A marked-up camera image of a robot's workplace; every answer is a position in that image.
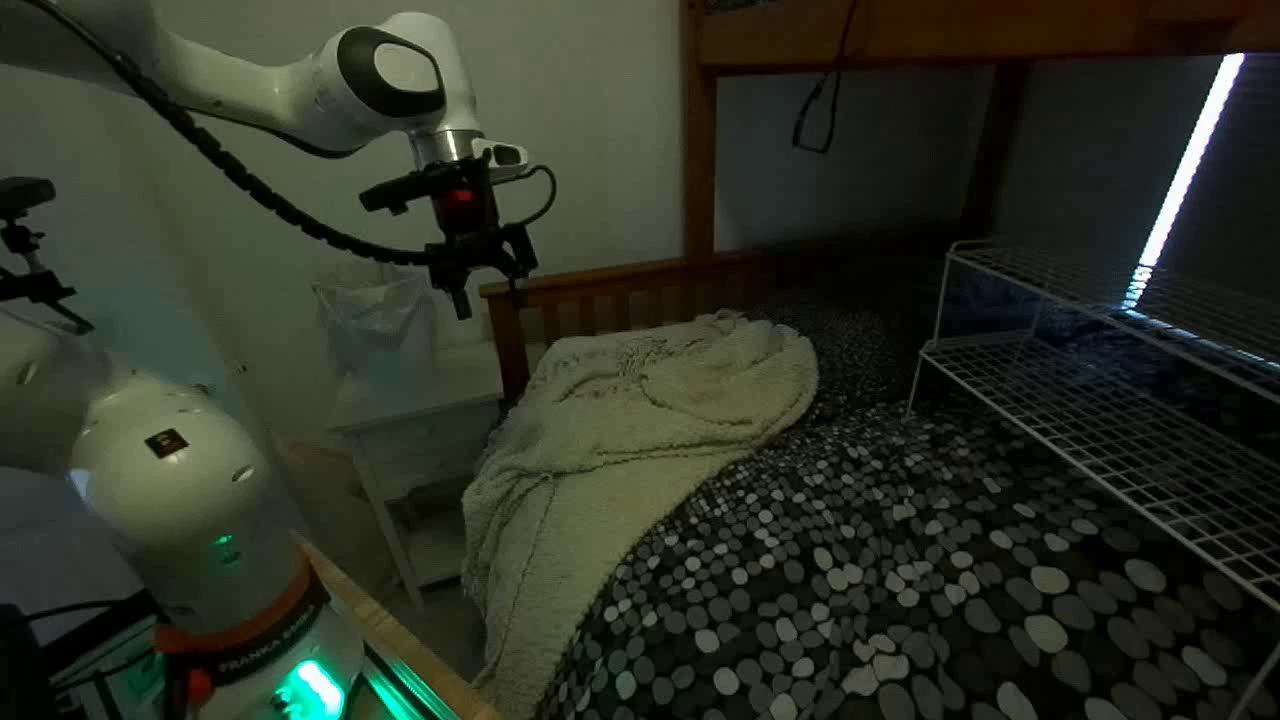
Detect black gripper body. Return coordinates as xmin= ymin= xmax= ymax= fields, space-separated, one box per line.
xmin=421 ymin=158 xmax=544 ymax=294

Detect white fleece blanket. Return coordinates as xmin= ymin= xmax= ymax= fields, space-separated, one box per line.
xmin=455 ymin=308 xmax=824 ymax=717

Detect white plastic bag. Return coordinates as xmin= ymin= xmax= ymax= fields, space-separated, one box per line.
xmin=311 ymin=271 xmax=450 ymax=391

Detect white nightstand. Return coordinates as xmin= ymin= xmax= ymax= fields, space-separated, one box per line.
xmin=325 ymin=335 xmax=513 ymax=605

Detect black clothes hanger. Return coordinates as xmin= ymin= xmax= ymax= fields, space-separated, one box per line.
xmin=787 ymin=0 xmax=866 ymax=158

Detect black grey dotted bedspread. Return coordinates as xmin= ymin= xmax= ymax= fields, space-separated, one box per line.
xmin=534 ymin=238 xmax=1280 ymax=720

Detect window with dark blind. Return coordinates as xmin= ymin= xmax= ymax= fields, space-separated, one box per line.
xmin=991 ymin=47 xmax=1280 ymax=373

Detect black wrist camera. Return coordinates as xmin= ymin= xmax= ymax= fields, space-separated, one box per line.
xmin=358 ymin=163 xmax=465 ymax=219

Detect black camera on tripod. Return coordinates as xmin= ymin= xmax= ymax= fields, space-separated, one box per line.
xmin=0 ymin=171 xmax=96 ymax=335

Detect wooden bunk bed frame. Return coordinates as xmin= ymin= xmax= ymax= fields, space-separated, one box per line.
xmin=475 ymin=0 xmax=1280 ymax=413

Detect black thin floor cable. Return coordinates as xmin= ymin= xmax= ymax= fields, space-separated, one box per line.
xmin=21 ymin=593 xmax=159 ymax=673

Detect white wire rack shelf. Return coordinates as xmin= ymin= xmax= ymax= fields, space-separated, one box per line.
xmin=904 ymin=238 xmax=1280 ymax=720

